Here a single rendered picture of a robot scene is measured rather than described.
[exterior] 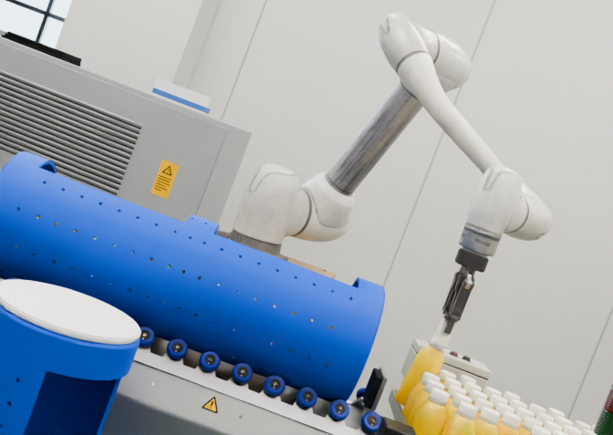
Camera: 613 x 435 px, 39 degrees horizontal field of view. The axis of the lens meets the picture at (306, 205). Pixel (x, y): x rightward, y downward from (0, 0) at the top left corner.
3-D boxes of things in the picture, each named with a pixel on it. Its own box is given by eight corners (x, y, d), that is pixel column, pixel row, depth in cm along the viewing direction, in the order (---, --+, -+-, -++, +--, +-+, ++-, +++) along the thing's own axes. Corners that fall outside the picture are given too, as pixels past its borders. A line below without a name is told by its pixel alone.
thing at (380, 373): (355, 413, 206) (374, 364, 205) (364, 417, 206) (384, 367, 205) (358, 426, 196) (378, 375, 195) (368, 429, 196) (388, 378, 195)
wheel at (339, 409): (331, 398, 192) (333, 395, 190) (350, 405, 192) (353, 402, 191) (326, 417, 190) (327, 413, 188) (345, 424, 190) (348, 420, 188)
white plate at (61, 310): (-32, 292, 147) (-35, 298, 147) (122, 351, 147) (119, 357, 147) (25, 271, 175) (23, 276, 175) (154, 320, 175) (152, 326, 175)
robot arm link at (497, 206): (490, 232, 200) (518, 242, 210) (514, 168, 199) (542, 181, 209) (453, 218, 208) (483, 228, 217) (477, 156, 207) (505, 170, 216)
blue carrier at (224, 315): (0, 261, 212) (41, 150, 211) (337, 388, 214) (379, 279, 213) (-46, 275, 184) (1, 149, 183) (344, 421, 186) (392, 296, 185)
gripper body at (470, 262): (456, 244, 212) (442, 280, 213) (462, 248, 204) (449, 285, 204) (485, 255, 212) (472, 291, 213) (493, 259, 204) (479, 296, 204)
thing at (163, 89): (155, 96, 381) (161, 79, 381) (207, 116, 382) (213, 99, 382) (151, 94, 369) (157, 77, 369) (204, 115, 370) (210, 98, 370)
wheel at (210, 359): (202, 349, 191) (203, 346, 190) (222, 357, 192) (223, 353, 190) (195, 367, 189) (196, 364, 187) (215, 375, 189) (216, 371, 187)
